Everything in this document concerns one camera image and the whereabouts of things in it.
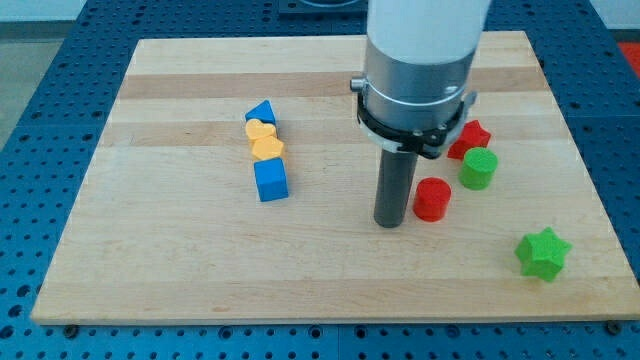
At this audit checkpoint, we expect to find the black mounting clamp ring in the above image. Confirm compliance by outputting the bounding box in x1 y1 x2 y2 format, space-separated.
356 91 477 159

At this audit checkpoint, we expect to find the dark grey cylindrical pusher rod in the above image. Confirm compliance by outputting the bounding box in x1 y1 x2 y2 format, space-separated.
374 150 417 228

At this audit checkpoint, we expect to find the red cylinder block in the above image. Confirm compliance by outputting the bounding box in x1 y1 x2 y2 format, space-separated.
413 177 452 222

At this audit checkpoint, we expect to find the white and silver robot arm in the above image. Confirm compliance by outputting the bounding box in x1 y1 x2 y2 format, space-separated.
350 0 491 228

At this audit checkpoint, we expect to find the red star block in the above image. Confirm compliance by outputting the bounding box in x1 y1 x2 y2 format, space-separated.
447 120 492 160

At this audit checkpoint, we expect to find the green cylinder block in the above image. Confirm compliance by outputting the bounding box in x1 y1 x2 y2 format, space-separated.
458 147 499 190

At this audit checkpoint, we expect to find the blue cube block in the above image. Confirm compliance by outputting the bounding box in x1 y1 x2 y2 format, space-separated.
253 157 289 202

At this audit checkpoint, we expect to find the yellow hexagon block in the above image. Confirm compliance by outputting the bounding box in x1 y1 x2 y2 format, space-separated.
251 136 285 161

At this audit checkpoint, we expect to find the blue triangle block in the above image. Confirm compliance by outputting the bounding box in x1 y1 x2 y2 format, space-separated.
245 99 277 125

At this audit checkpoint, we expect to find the yellow heart block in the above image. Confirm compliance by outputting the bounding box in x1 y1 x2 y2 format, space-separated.
245 118 277 143

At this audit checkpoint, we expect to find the green star block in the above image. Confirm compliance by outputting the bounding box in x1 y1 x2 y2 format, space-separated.
514 227 573 282

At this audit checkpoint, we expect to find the light wooden board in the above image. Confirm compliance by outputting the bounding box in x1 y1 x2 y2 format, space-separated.
31 31 639 325

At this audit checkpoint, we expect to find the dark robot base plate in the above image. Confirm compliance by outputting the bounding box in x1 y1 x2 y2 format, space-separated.
275 0 368 17

